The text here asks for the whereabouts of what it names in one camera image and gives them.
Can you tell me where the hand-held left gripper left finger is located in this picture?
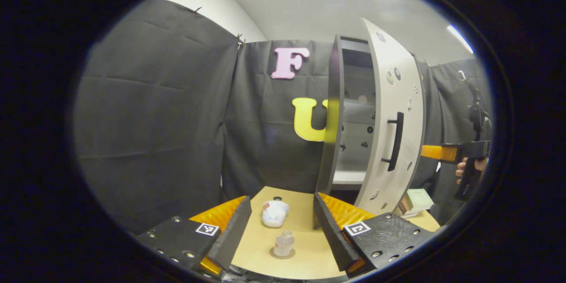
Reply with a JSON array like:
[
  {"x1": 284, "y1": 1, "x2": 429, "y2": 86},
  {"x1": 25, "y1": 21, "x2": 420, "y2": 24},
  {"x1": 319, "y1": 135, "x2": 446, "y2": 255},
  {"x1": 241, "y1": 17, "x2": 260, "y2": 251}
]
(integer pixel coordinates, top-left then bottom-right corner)
[{"x1": 137, "y1": 195, "x2": 252, "y2": 280}]

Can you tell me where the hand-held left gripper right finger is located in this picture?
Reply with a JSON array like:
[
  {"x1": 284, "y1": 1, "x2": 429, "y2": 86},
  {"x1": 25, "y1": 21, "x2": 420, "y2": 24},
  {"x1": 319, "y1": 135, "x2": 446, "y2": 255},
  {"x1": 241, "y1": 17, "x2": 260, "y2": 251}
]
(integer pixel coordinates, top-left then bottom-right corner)
[{"x1": 313, "y1": 192, "x2": 443, "y2": 278}]

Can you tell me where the beige cabinet door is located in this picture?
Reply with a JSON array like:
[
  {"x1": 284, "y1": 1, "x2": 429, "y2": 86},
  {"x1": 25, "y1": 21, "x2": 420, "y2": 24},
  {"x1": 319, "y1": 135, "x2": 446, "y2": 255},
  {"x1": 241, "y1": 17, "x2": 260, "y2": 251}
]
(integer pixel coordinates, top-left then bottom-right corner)
[{"x1": 354, "y1": 18, "x2": 427, "y2": 216}]

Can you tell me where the black cabinet door handle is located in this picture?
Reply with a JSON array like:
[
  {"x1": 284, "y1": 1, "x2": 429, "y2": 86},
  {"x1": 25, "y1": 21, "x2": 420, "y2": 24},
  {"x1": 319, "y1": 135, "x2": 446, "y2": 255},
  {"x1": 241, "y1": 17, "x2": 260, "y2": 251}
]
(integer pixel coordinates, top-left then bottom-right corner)
[{"x1": 381, "y1": 112, "x2": 405, "y2": 172}]

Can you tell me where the round brown coaster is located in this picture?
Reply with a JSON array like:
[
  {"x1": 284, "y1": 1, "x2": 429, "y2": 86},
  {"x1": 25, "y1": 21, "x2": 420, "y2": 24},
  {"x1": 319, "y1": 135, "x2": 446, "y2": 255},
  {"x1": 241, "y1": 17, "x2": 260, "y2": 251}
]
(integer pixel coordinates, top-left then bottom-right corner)
[{"x1": 270, "y1": 247, "x2": 296, "y2": 260}]

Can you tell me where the clear plastic bottle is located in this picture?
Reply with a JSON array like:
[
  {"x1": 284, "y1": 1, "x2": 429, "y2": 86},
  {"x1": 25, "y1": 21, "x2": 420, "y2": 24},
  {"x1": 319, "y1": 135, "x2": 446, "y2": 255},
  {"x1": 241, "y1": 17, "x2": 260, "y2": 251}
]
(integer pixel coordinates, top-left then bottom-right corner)
[{"x1": 273, "y1": 230, "x2": 295, "y2": 257}]

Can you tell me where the grey cabinet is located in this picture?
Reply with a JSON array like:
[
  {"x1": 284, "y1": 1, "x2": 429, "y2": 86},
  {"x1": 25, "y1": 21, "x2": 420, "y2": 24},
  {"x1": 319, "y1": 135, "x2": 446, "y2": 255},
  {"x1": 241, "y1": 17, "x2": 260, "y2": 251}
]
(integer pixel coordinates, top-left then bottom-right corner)
[{"x1": 315, "y1": 34, "x2": 377, "y2": 195}]

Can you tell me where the white rounded container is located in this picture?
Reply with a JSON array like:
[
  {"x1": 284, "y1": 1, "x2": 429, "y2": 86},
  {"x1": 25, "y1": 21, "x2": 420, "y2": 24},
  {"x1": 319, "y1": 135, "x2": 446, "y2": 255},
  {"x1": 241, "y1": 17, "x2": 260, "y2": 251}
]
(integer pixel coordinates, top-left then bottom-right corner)
[{"x1": 262, "y1": 200, "x2": 290, "y2": 228}]

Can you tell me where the black backdrop cloth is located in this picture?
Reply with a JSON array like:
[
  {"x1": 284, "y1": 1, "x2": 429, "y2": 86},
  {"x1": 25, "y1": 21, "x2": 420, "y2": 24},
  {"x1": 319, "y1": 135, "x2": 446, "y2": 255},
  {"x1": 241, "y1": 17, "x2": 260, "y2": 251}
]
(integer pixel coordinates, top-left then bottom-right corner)
[{"x1": 73, "y1": 0, "x2": 493, "y2": 235}]

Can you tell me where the black cable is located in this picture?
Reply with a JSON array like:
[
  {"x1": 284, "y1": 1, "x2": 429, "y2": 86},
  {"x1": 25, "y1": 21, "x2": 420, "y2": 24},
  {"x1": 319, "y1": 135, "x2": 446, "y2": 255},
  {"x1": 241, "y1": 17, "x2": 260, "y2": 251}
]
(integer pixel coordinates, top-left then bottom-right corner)
[{"x1": 458, "y1": 70, "x2": 487, "y2": 111}]

